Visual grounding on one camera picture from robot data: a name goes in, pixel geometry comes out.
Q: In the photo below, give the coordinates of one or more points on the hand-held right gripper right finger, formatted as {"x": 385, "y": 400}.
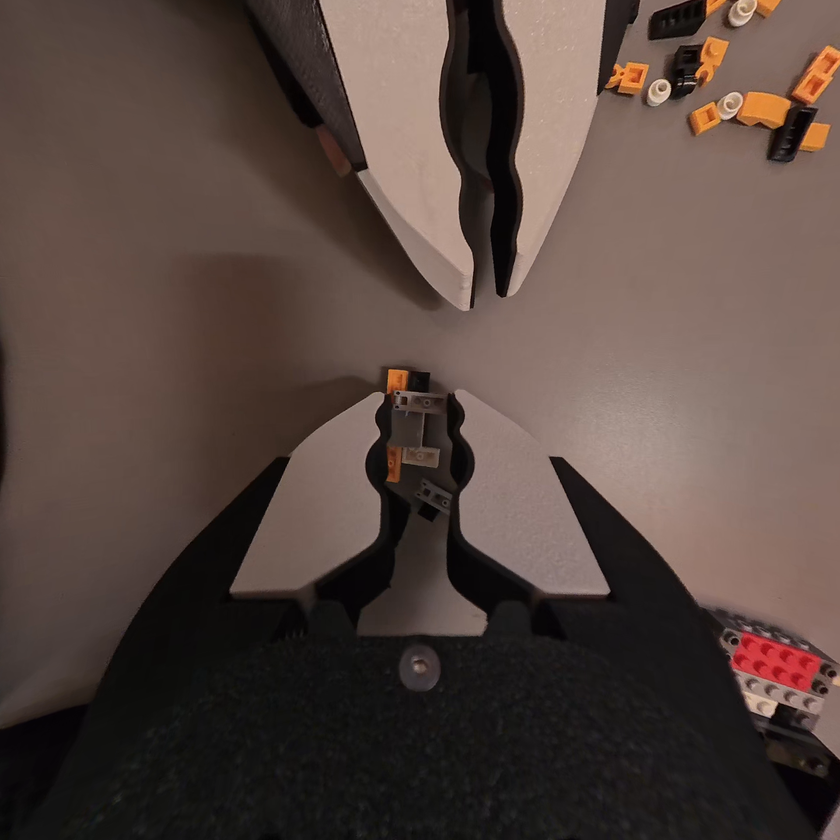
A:
{"x": 531, "y": 518}

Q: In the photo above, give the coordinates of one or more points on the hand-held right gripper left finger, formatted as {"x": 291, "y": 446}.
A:
{"x": 315, "y": 512}

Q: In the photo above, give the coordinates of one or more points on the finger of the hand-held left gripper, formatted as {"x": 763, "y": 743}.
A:
{"x": 558, "y": 98}
{"x": 394, "y": 131}

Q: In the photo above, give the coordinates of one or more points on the small lego subassembly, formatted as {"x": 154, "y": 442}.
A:
{"x": 420, "y": 456}

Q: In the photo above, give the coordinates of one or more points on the small black lego piece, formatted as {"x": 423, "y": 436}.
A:
{"x": 420, "y": 379}

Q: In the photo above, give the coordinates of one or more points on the pile of small lego pieces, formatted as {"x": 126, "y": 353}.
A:
{"x": 761, "y": 108}

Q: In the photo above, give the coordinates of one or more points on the orange black lego car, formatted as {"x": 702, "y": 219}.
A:
{"x": 774, "y": 663}

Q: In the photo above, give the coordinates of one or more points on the person's left hand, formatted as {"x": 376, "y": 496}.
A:
{"x": 333, "y": 154}

